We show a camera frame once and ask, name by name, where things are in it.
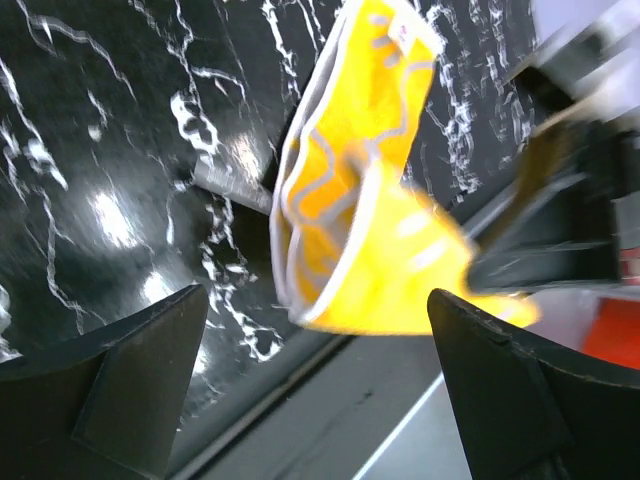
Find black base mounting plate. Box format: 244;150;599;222
168;332;440;479

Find grey orange towel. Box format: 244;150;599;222
269;1;538;335

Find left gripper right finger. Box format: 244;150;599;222
427;289;639;479

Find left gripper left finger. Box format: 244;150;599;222
1;284;208;479

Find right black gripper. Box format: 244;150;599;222
466;64;639;293

